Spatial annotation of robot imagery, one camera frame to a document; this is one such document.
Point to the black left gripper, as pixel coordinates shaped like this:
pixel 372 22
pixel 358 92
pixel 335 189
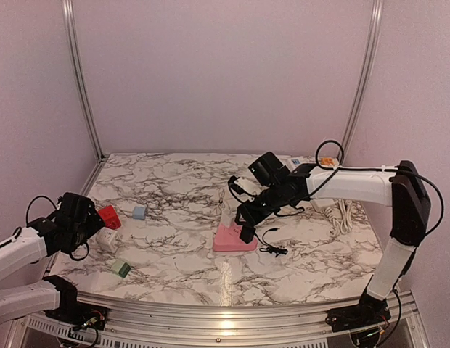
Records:
pixel 91 225

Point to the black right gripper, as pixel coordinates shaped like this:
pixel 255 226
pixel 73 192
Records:
pixel 252 217

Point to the black power adapter with cable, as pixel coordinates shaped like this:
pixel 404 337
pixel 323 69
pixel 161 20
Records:
pixel 248 234

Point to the red cube socket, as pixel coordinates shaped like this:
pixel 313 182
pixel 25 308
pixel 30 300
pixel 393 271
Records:
pixel 110 217

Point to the white cube adapter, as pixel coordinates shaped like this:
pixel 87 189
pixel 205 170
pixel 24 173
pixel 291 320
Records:
pixel 107 239

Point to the pink triangular power strip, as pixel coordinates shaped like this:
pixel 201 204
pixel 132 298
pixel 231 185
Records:
pixel 227 239

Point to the green plug adapter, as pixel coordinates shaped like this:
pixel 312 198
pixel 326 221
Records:
pixel 120 268

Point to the white multicolour power strip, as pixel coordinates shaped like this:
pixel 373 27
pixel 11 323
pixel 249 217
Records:
pixel 294 162

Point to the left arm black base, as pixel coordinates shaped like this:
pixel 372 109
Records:
pixel 70 310

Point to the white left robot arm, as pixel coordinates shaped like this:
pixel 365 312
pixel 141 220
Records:
pixel 24 289

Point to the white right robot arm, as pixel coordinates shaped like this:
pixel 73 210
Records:
pixel 396 201

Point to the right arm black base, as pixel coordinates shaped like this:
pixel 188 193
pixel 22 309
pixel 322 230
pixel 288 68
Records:
pixel 368 311

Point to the light blue plug adapter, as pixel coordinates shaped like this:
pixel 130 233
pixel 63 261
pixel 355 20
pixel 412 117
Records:
pixel 139 213

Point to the orange power strip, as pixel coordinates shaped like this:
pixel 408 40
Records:
pixel 328 162

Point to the aluminium front rail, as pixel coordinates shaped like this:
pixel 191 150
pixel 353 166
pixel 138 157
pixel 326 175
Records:
pixel 149 324

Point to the left aluminium frame post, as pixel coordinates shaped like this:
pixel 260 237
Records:
pixel 72 38

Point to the aluminium frame post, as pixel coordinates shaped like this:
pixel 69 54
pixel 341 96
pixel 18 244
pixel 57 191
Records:
pixel 367 65
pixel 72 38

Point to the right aluminium frame post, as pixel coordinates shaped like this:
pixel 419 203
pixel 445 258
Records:
pixel 367 65

